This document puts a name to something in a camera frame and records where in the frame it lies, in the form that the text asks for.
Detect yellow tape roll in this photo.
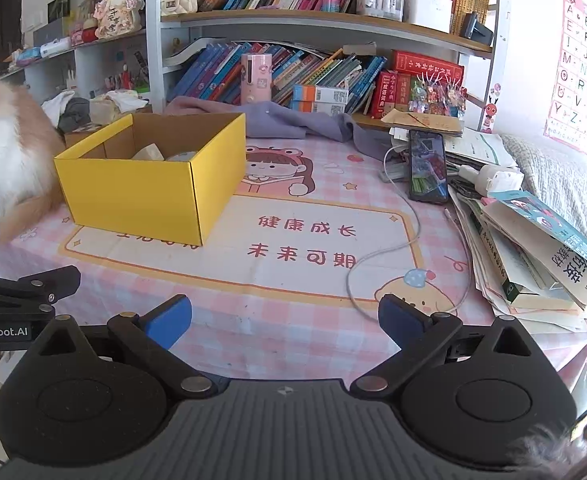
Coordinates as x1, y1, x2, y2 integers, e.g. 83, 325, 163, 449
168, 151, 196, 162

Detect beige rectangular block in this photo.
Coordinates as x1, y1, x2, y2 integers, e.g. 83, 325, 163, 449
132, 143, 164, 162

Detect orange white fluffy cat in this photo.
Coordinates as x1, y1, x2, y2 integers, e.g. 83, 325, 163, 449
0, 80, 65, 244

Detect wooden chess box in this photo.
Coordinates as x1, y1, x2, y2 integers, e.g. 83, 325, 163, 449
62, 124, 102, 148

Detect stack of books right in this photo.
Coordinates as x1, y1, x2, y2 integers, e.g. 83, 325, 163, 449
450, 190, 587, 334

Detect pink checkered table mat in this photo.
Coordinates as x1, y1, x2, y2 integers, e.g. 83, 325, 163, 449
0, 131, 587, 380

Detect yellow cardboard box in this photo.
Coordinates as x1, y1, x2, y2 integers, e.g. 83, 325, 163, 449
55, 113, 246, 246

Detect black smartphone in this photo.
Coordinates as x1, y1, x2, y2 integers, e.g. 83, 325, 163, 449
408, 130, 450, 205

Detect white power adapter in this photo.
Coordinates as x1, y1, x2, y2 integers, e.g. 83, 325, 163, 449
458, 165, 525, 197

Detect tissue pack cloth cover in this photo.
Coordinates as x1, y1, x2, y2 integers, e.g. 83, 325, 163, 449
90, 90, 148, 126

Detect brown paper envelope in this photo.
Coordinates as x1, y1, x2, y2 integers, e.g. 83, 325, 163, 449
381, 110, 464, 136

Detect purple pink cloth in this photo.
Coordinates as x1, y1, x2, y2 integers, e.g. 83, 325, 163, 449
164, 96, 391, 160

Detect red dictionary books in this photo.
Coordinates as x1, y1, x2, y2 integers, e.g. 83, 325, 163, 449
369, 50, 467, 119

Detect orange white blue boxes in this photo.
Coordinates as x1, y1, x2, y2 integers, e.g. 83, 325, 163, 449
289, 84, 349, 116

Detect pink doll figurine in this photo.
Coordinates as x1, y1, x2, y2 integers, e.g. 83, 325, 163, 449
93, 0, 144, 39

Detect grey wooden bookshelf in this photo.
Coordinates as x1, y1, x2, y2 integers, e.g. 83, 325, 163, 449
7, 0, 506, 113

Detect pink cylindrical device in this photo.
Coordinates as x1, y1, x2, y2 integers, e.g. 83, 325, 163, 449
240, 53, 272, 105

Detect white pen holder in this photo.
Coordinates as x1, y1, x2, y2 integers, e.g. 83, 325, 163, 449
403, 0, 453, 34

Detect white charging cable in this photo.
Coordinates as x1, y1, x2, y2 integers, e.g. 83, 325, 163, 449
344, 144, 475, 322

